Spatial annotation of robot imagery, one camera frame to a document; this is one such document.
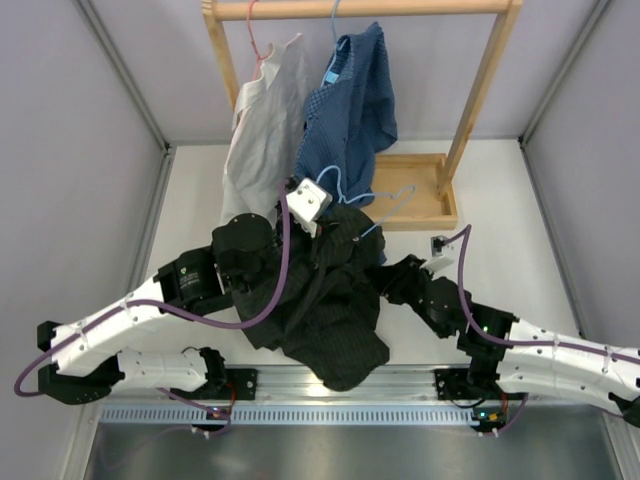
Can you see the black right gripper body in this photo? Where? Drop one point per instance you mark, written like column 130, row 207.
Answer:
column 409, row 284

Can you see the dark pinstriped shirt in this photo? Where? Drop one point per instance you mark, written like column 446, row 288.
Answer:
column 327, row 315

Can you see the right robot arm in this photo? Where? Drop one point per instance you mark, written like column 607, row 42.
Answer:
column 509, row 354

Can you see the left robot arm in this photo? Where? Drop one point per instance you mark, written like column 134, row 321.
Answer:
column 93, row 358

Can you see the blue checked shirt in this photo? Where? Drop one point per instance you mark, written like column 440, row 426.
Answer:
column 349, row 119

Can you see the white shirt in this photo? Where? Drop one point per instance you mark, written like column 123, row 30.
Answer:
column 267, row 131

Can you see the pink hanger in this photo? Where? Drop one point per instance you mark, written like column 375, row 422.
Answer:
column 260, row 57

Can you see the blue hanger under blue shirt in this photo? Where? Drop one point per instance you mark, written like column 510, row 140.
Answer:
column 335, row 20

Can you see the wooden clothes rack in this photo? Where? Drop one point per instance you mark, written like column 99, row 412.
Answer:
column 432, row 207

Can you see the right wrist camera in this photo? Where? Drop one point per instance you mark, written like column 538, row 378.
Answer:
column 442, row 255

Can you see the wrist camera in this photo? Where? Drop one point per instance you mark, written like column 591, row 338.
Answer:
column 307, row 202
column 442, row 255

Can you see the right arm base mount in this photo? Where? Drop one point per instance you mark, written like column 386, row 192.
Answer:
column 459, row 384

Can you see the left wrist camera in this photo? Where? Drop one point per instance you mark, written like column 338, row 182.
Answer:
column 307, row 202

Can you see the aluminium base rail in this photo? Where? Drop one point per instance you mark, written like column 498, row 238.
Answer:
column 299, row 384

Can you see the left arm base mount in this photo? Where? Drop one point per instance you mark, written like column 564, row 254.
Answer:
column 234, row 383

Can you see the aluminium frame post left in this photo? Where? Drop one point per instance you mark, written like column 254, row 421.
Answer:
column 161, row 173

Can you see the aluminium frame post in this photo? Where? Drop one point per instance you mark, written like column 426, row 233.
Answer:
column 161, row 173
column 587, row 28

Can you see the perforated cable duct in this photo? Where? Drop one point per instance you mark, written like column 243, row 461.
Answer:
column 358, row 415

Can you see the aluminium frame post right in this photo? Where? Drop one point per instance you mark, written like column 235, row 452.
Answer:
column 587, row 28

